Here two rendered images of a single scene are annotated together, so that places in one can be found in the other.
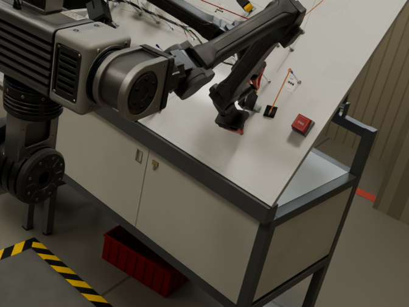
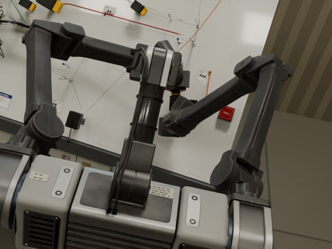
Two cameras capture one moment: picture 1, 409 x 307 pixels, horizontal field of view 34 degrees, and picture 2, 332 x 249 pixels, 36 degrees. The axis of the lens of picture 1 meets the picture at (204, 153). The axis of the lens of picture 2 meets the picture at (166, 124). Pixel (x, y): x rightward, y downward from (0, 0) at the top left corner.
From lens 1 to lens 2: 106 cm
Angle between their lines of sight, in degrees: 28
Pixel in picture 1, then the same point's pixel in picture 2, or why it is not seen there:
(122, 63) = (247, 238)
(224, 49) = (261, 144)
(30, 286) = not seen: outside the picture
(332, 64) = (234, 53)
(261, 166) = (199, 154)
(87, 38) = (212, 229)
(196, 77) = (260, 189)
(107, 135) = not seen: hidden behind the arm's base
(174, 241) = not seen: hidden behind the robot
